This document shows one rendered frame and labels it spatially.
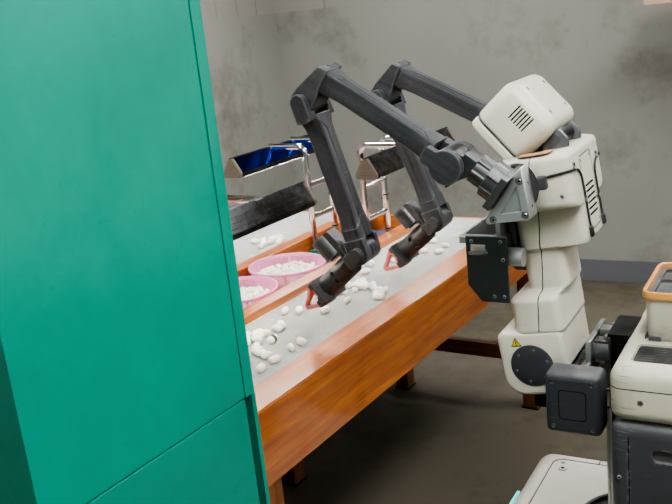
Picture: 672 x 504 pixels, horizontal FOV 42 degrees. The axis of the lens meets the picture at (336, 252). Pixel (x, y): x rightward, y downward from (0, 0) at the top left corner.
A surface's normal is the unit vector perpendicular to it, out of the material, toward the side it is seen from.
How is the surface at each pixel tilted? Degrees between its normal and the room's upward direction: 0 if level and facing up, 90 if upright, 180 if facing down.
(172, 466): 90
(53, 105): 90
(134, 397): 90
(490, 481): 0
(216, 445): 90
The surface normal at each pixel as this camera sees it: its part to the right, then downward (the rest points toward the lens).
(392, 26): -0.48, 0.28
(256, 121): 0.87, 0.04
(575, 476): -0.11, -0.96
